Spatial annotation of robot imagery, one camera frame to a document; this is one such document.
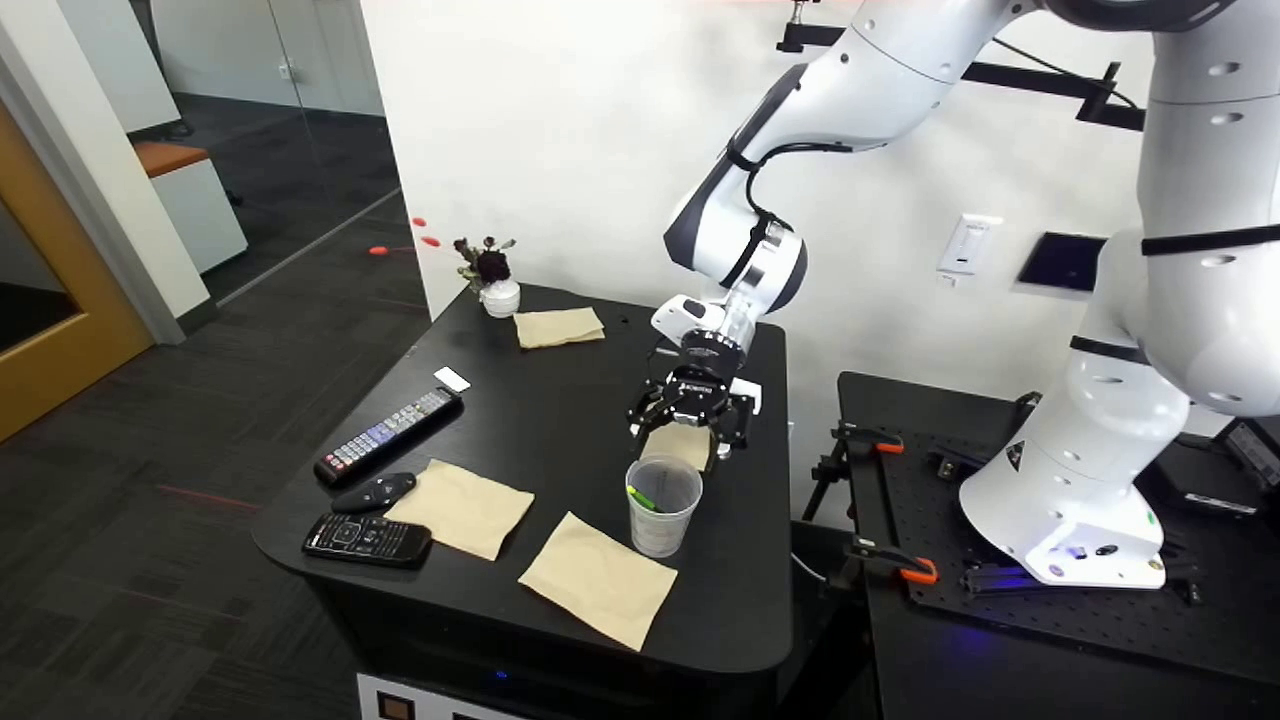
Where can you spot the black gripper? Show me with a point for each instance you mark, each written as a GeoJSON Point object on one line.
{"type": "Point", "coordinates": [699, 388]}

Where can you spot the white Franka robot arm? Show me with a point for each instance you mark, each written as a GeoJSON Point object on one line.
{"type": "Point", "coordinates": [1173, 335]}

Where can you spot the translucent plastic cup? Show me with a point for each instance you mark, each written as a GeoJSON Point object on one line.
{"type": "Point", "coordinates": [662, 514]}

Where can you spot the small white card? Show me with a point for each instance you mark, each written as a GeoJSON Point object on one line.
{"type": "Point", "coordinates": [450, 383]}

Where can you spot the long black remote control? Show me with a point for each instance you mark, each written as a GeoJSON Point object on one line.
{"type": "Point", "coordinates": [384, 434]}

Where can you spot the small dark remote control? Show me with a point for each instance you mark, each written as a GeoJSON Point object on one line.
{"type": "Point", "coordinates": [378, 494]}

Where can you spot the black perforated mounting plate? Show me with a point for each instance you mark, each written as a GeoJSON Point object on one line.
{"type": "Point", "coordinates": [962, 625]}

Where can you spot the wide black remote control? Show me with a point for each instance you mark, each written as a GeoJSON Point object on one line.
{"type": "Point", "coordinates": [365, 540]}

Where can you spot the black overhead boom bar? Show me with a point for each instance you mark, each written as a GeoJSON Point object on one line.
{"type": "Point", "coordinates": [1052, 81]}

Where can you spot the white bench orange cushion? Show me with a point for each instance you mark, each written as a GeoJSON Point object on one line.
{"type": "Point", "coordinates": [192, 203]}

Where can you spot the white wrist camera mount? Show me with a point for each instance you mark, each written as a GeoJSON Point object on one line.
{"type": "Point", "coordinates": [683, 321]}

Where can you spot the white wall outlet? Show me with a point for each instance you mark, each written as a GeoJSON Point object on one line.
{"type": "Point", "coordinates": [968, 249]}

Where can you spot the black wall panel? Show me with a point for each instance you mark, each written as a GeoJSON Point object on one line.
{"type": "Point", "coordinates": [1060, 261]}

